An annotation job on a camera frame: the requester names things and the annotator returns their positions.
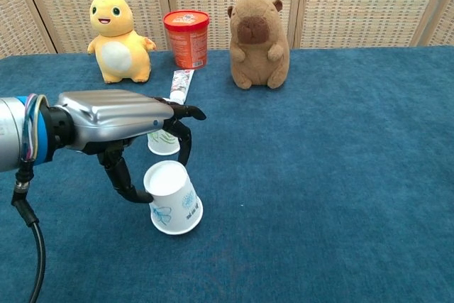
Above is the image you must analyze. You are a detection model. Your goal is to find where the white cup green leaf print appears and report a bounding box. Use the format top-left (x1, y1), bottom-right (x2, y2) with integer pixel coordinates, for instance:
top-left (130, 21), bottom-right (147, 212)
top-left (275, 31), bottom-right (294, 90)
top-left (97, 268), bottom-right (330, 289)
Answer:
top-left (147, 129), bottom-right (181, 157)

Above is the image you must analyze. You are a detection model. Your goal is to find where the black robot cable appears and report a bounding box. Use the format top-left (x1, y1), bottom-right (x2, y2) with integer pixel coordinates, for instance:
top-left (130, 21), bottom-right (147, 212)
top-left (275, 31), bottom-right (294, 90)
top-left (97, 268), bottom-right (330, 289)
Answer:
top-left (10, 160), bottom-right (47, 303)

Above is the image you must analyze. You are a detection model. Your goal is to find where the coloured wrist wire bundle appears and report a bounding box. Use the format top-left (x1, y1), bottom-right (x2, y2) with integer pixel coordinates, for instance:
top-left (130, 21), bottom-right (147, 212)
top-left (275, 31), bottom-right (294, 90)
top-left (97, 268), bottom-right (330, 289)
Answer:
top-left (20, 93), bottom-right (48, 162)

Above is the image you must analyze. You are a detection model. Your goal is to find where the yellow dinosaur plush toy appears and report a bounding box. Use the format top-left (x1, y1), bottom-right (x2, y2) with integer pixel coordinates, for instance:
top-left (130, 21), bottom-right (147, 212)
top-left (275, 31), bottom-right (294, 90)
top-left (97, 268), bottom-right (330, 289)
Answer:
top-left (87, 0), bottom-right (157, 84)

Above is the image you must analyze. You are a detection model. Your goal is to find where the brown capybara plush toy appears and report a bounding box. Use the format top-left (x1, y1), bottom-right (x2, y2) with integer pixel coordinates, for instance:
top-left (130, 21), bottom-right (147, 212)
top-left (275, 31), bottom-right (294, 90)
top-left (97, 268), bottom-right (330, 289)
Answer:
top-left (227, 0), bottom-right (291, 90)

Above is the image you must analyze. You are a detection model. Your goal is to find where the blue table cloth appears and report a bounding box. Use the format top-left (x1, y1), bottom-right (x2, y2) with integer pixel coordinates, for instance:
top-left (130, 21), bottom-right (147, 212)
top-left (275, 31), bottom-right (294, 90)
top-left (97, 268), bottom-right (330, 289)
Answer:
top-left (0, 45), bottom-right (454, 303)

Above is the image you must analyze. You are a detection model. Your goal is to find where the red cylindrical snack tub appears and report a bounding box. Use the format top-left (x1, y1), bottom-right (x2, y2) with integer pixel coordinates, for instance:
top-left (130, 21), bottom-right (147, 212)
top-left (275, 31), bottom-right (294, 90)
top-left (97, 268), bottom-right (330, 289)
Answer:
top-left (162, 10), bottom-right (211, 70)

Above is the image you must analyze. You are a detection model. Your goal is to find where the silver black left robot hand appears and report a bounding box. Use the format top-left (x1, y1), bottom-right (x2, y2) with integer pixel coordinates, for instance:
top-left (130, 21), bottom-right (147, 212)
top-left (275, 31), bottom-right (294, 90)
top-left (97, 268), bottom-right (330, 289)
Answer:
top-left (52, 89), bottom-right (207, 204)

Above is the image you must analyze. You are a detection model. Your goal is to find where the white cup blue flower print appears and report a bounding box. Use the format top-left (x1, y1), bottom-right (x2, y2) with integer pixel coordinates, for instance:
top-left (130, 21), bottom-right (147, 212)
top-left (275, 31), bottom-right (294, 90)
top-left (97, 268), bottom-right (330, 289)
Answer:
top-left (143, 160), bottom-right (204, 236)

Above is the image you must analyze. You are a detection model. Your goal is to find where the floral print cream tube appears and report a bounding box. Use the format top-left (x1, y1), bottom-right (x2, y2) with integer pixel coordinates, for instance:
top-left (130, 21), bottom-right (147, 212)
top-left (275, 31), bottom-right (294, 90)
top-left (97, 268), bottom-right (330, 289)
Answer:
top-left (169, 69), bottom-right (196, 104)

